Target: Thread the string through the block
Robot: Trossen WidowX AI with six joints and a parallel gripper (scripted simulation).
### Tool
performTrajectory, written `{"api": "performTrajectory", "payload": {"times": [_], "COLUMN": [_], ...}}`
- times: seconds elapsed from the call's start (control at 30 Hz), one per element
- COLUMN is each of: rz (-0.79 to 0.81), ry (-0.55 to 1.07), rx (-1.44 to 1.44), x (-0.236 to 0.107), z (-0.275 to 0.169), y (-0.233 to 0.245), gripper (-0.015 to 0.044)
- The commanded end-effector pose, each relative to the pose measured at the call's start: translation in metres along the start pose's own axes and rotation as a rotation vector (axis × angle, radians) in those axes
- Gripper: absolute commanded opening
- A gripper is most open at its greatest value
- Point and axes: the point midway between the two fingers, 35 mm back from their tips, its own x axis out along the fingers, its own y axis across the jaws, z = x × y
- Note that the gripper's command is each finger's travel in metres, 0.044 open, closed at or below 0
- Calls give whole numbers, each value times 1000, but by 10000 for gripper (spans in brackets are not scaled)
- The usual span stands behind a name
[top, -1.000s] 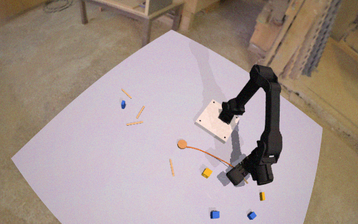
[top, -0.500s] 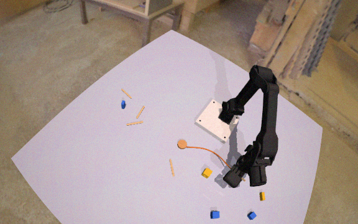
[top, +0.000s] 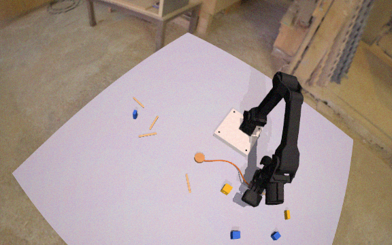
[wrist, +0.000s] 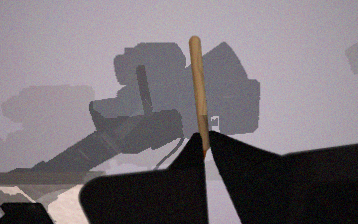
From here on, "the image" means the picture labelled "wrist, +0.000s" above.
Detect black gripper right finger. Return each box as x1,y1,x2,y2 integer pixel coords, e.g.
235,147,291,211
209,130,358,224

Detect wooden stick with orange string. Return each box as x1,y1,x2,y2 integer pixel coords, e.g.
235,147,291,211
189,36,210,160

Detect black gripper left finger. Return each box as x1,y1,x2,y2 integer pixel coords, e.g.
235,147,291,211
78,132,209,224

